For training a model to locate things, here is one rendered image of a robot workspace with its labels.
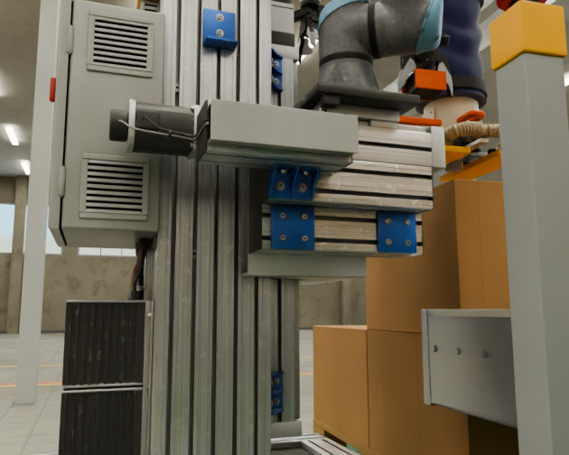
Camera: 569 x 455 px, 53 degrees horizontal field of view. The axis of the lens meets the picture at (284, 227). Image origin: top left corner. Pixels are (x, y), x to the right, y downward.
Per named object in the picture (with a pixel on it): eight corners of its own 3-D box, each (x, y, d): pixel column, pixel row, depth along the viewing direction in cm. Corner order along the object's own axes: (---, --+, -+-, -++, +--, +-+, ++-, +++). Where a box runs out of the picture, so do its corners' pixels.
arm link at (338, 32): (326, 78, 131) (325, 23, 133) (385, 69, 126) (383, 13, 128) (311, 56, 119) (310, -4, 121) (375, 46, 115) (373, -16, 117)
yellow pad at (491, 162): (528, 157, 167) (527, 141, 168) (499, 155, 164) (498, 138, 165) (464, 182, 199) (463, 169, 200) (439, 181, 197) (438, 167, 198)
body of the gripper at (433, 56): (425, 77, 155) (424, 35, 156) (442, 64, 146) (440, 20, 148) (399, 74, 153) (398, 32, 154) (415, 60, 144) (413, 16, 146)
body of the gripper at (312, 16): (327, 32, 205) (326, 2, 206) (304, 29, 202) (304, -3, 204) (319, 42, 212) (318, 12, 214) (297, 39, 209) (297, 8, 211)
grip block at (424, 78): (447, 89, 143) (446, 71, 144) (415, 87, 141) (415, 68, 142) (430, 102, 151) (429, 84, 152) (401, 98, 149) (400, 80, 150)
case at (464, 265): (595, 334, 150) (583, 186, 156) (461, 336, 140) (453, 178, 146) (468, 328, 208) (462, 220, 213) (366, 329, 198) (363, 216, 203)
